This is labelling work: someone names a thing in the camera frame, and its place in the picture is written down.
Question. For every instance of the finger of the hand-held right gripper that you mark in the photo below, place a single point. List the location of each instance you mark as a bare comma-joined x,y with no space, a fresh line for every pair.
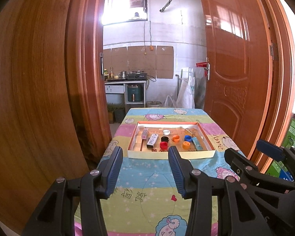
241,162
270,150

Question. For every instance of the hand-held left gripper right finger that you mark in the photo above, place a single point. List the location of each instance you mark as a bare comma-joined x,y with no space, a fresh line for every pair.
177,174

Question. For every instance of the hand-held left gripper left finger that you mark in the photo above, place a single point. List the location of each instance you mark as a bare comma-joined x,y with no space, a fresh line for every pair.
113,174

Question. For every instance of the orange-rimmed cardboard tray box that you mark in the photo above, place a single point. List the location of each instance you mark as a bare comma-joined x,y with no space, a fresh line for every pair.
172,155

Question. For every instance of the orange bottle cap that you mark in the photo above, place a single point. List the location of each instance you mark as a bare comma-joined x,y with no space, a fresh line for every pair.
176,138
186,145

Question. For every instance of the red bottle cap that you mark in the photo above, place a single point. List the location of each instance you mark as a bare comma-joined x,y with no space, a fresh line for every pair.
163,144

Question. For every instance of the teal slim box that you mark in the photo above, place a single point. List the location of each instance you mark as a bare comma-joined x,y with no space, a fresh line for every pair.
198,144

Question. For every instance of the black bottle cap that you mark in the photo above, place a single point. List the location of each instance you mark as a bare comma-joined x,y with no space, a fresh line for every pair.
164,139

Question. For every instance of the blue bottle cap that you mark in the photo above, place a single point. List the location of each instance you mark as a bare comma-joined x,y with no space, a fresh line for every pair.
187,138

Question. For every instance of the white cartoon cat box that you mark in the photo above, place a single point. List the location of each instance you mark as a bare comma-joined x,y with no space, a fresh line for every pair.
152,141

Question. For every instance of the white bottle cap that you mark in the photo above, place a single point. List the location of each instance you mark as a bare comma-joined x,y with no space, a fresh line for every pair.
166,131

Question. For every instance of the gold rectangular box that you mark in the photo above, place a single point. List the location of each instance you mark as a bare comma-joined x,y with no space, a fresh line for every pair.
189,131

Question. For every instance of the slim translucent pink case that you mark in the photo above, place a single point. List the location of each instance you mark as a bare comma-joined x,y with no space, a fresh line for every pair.
144,134

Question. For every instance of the cartoon sheep printed tablecloth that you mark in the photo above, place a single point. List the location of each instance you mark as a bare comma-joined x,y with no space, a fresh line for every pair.
142,182

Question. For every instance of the potted green plants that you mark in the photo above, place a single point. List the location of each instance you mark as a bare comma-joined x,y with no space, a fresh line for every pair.
114,111

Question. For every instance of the clear plastic bag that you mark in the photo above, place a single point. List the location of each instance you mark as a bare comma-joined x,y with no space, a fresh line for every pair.
169,101

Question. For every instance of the round basin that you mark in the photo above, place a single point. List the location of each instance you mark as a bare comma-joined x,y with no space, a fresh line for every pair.
153,103

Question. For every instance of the glossy wooden door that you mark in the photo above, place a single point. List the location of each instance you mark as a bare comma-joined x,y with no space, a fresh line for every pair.
231,78

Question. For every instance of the white woven sack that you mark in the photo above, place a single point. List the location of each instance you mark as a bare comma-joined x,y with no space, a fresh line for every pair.
186,93

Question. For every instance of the dark green air fryer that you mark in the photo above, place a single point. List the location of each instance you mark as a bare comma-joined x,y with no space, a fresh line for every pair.
134,93

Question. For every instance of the white kitchen cabinet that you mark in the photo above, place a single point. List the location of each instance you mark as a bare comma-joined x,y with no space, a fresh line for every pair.
115,88

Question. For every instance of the door hinge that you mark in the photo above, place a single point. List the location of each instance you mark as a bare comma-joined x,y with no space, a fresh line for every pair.
273,51

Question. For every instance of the metal kettle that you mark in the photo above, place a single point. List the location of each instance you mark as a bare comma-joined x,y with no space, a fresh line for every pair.
122,74

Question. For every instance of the black gas stove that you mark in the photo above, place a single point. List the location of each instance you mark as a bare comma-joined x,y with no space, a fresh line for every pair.
137,75

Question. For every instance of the red ribbon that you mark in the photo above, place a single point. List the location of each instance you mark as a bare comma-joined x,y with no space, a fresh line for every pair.
200,64

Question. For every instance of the metal strike plate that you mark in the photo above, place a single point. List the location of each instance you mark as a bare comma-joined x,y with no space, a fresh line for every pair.
102,64

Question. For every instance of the brown wooden panel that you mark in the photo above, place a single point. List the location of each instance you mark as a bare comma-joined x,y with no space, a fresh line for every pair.
27,103

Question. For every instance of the window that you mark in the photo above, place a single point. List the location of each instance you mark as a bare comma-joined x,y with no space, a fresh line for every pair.
123,7

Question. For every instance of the cardboard wall panel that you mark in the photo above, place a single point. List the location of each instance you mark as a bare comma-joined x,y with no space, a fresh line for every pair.
137,59

